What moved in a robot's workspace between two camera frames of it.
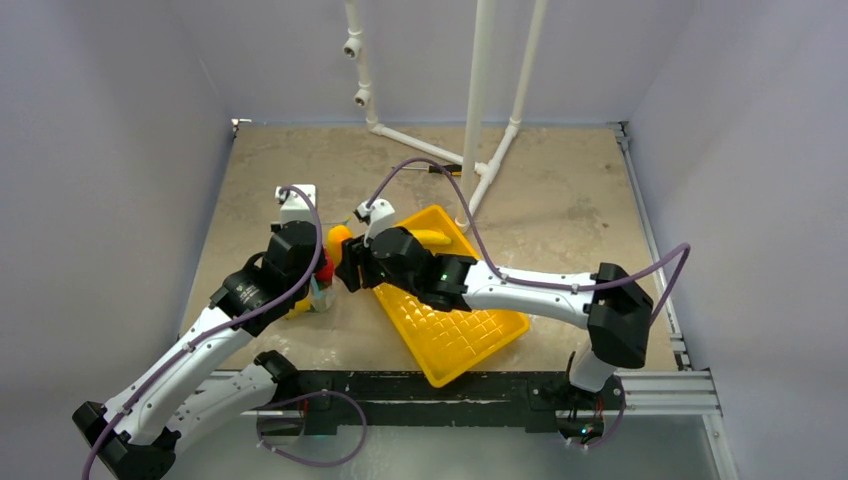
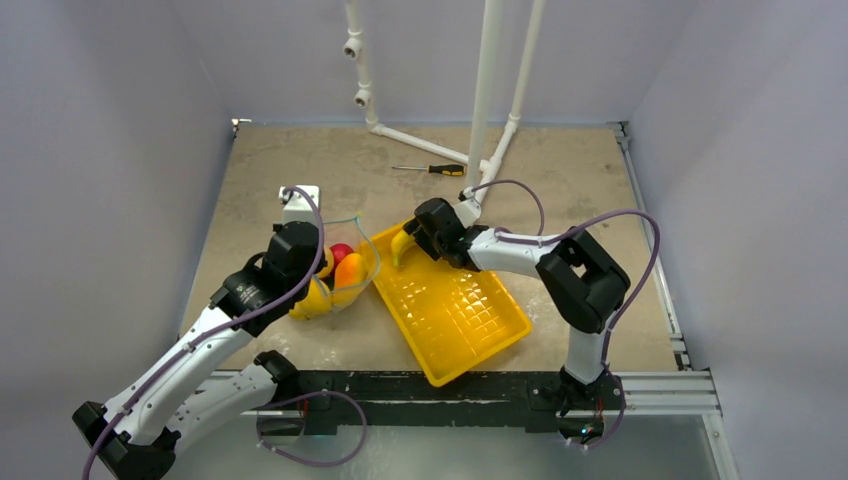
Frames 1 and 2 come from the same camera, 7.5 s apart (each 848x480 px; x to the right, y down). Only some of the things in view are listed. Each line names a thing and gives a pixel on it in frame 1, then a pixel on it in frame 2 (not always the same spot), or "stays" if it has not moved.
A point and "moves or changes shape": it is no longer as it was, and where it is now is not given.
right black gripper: (352, 263) to (423, 232)
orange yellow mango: (334, 242) moves or changes shape
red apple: (325, 273) moves or changes shape
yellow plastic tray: (446, 343) stays
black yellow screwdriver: (454, 170) stays
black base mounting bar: (497, 401) stays
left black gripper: (275, 225) stays
